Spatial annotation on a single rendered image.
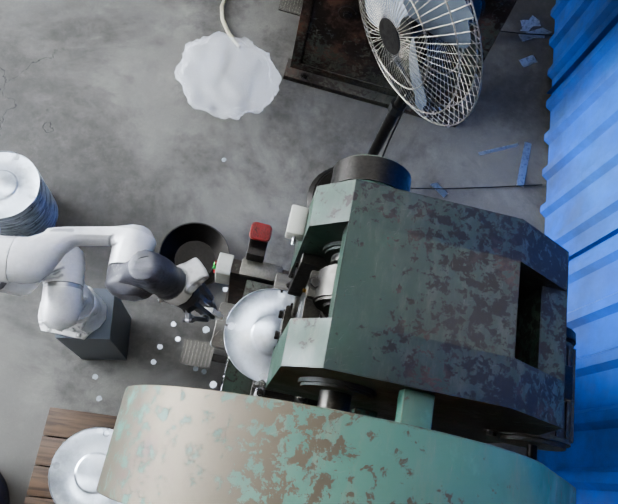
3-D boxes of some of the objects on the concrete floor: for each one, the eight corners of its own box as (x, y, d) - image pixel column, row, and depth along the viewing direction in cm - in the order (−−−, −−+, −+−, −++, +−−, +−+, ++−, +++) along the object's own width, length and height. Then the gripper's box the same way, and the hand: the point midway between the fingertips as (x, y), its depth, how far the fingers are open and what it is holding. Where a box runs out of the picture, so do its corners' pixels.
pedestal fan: (293, 260, 274) (389, 20, 126) (297, 161, 291) (385, -153, 143) (552, 279, 291) (905, 86, 143) (541, 184, 308) (847, -75, 160)
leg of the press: (221, 314, 261) (226, 244, 177) (227, 290, 265) (234, 209, 181) (424, 359, 268) (521, 311, 184) (427, 334, 272) (523, 276, 188)
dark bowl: (152, 283, 261) (150, 279, 254) (170, 221, 272) (169, 215, 265) (220, 298, 263) (220, 294, 257) (235, 236, 274) (236, 230, 267)
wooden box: (45, 518, 226) (17, 527, 193) (72, 414, 239) (49, 406, 206) (152, 531, 230) (143, 542, 197) (173, 428, 243) (167, 423, 210)
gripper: (173, 265, 156) (212, 294, 177) (160, 313, 152) (201, 337, 173) (198, 267, 154) (235, 296, 175) (186, 316, 149) (225, 340, 170)
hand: (213, 313), depth 170 cm, fingers closed
